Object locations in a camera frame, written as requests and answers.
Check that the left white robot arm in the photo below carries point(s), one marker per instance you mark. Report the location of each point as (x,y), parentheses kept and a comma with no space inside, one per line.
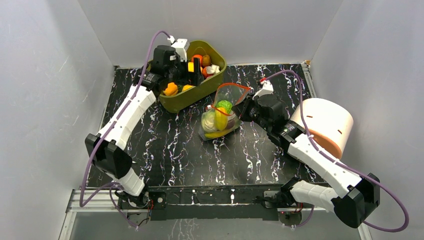
(107,148)

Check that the yellow banana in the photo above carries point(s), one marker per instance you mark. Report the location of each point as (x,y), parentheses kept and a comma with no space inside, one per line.
(217,134)

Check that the yellow green starfruit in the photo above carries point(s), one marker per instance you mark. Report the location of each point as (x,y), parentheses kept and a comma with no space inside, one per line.
(221,119)

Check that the green bumpy lime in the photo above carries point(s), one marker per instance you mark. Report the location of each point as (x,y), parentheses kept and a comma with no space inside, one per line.
(225,105)

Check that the white orange cylinder drum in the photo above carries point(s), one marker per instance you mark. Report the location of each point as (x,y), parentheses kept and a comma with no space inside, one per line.
(329,123)

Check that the round orange fruit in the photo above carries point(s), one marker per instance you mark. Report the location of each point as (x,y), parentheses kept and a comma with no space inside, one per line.
(197,57)

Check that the clear zip top bag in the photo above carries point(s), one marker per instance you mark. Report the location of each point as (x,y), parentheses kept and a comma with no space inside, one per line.
(235,93)

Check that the brown kiwi fruit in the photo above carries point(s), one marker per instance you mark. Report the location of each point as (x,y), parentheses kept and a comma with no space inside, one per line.
(206,61)

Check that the olive green plastic bin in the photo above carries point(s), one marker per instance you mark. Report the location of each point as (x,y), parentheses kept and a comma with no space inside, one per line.
(183,99)

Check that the dark purple fruit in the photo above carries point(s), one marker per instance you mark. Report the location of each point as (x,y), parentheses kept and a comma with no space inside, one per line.
(232,121)

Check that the wrinkled orange red fruit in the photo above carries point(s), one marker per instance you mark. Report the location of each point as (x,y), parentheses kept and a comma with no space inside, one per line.
(205,72)

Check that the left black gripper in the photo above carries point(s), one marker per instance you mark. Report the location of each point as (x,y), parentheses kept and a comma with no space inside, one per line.
(193,78)

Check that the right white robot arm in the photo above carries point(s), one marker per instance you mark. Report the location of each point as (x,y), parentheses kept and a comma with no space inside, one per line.
(350,196)

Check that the yellow bell pepper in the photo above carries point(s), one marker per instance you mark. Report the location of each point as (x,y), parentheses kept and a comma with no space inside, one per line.
(190,67)

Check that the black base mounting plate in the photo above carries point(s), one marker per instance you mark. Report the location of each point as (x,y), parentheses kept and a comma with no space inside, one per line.
(246,201)

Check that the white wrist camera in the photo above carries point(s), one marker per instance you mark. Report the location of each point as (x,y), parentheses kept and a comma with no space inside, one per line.
(265,88)
(181,46)

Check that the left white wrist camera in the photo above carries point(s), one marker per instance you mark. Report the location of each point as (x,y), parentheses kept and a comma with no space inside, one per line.
(181,46)

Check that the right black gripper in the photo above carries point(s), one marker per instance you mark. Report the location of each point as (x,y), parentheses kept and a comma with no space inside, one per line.
(247,108)

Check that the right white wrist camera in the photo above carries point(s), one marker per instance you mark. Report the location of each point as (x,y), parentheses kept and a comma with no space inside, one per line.
(265,88)

